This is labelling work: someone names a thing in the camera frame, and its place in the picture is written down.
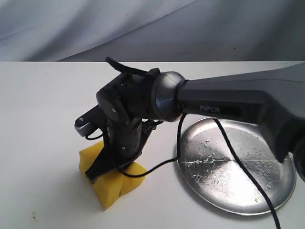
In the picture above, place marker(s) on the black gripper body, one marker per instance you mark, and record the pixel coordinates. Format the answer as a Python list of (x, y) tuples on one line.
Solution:
[(127, 139)]

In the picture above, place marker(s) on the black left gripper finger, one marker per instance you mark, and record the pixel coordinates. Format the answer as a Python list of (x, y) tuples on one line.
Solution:
[(104, 163)]

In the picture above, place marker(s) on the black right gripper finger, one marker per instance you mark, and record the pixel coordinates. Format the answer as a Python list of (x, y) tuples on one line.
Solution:
[(129, 161)]

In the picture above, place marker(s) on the yellow sponge block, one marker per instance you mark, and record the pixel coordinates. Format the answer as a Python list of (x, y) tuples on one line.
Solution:
[(110, 186)]

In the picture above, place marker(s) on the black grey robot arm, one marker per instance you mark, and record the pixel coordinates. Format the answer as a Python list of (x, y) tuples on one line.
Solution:
[(273, 100)]

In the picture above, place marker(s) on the round stainless steel plate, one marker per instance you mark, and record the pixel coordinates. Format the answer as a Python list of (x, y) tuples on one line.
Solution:
[(211, 171)]

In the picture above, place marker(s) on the grey-blue backdrop cloth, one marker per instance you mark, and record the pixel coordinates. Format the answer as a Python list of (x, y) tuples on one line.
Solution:
[(152, 30)]

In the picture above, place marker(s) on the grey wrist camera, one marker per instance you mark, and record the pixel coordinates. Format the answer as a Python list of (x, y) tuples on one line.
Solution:
[(87, 122)]

